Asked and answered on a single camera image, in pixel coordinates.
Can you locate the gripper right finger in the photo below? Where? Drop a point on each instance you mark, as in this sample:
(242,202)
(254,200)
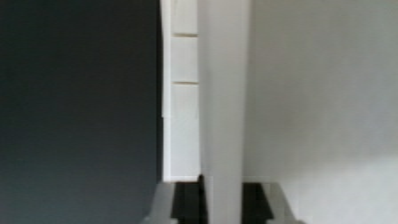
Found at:
(265,207)

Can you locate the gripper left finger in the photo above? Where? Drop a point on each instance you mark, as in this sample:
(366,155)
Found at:
(178,205)

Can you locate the white desk top tray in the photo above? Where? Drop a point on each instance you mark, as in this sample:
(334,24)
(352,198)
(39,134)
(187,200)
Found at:
(299,108)

